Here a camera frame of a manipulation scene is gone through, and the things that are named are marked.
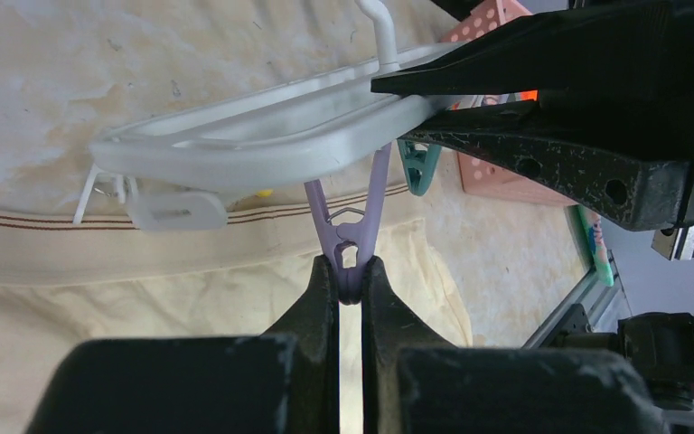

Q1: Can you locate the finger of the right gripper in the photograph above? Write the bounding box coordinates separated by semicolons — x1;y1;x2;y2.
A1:
403;101;689;231
370;1;694;99

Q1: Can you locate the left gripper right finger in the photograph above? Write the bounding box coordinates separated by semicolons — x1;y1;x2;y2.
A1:
361;257;665;433

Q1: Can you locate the white clip hanger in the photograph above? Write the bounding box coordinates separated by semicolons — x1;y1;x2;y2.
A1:
73;1;454;223

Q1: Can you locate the pink plastic basket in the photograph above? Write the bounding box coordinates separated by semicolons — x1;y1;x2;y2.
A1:
440;0;576;208

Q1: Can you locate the cream boxer underwear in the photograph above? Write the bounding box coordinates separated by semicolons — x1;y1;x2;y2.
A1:
0;182;474;434

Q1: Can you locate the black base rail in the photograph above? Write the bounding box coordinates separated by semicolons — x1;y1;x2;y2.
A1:
520;251;694;429

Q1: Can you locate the purple clothespin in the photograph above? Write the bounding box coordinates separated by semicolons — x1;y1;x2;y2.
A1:
305;144;391;305

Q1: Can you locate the white clothespin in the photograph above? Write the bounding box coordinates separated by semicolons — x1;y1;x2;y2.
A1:
126;191;229;231

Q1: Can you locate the teal clothespin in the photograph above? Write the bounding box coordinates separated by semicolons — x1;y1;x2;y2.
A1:
398;140;442;196

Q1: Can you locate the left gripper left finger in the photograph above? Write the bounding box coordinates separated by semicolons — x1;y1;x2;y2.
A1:
27;256;340;433

